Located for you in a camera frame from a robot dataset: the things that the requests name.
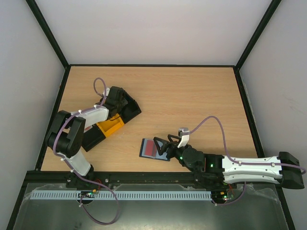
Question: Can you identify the black enclosure frame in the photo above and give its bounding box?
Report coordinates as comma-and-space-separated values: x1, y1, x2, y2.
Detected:
7, 0, 295, 230

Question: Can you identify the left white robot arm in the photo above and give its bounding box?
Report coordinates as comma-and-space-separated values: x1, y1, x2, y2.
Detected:
45, 86, 127, 176

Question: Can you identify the black bin right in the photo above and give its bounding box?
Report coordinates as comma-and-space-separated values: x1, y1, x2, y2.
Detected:
119, 92, 142, 124

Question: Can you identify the navy blue card holder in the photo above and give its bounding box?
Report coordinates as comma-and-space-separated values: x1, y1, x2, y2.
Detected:
139, 138, 170, 161

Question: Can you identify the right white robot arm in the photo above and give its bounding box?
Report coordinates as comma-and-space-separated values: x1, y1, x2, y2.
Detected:
153, 135, 305, 189

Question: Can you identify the yellow bin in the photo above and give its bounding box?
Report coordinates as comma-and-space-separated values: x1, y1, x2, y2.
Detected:
97, 116, 125, 138

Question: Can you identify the black bin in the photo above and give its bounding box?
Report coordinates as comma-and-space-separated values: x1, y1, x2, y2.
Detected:
119, 92, 142, 124
82, 125, 106, 152

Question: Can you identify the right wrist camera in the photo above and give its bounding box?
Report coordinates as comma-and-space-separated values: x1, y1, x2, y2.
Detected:
177, 127, 190, 148

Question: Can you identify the light blue cable duct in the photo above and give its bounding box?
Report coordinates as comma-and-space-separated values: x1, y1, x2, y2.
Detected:
28, 190, 212, 201

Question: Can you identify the loose purple cable loop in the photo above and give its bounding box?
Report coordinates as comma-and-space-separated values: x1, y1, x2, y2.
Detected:
78, 184, 120, 227

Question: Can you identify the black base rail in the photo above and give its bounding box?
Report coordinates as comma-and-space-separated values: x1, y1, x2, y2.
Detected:
67, 171, 216, 191

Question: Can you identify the black bin left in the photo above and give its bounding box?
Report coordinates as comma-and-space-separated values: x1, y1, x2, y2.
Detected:
82, 125, 106, 152

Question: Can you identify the red credit card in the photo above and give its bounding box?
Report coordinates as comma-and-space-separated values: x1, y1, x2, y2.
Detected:
143, 139, 157, 157

